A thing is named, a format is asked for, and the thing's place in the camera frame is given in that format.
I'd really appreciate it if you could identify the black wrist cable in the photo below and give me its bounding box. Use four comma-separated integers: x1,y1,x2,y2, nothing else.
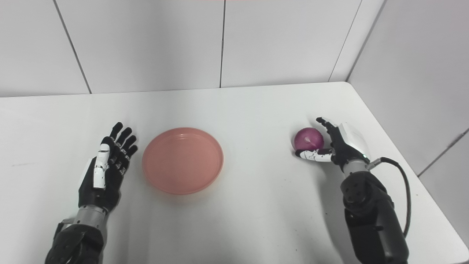
366,157,412,239
55,219,75,239

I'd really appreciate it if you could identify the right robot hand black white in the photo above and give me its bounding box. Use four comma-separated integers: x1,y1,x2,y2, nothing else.
295,117,370,172

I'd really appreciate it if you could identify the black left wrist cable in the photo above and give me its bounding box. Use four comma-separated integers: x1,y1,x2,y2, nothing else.
55,219,75,239

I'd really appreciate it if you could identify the pink plate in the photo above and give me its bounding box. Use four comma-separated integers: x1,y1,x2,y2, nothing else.
142,127,225,195

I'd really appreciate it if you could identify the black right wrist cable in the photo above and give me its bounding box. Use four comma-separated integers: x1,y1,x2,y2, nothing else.
366,157,412,239

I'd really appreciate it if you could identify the purple red onion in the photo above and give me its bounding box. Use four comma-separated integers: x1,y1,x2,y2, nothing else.
293,127,325,151

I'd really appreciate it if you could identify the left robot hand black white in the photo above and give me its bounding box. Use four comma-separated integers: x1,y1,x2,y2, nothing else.
78,122,139,213

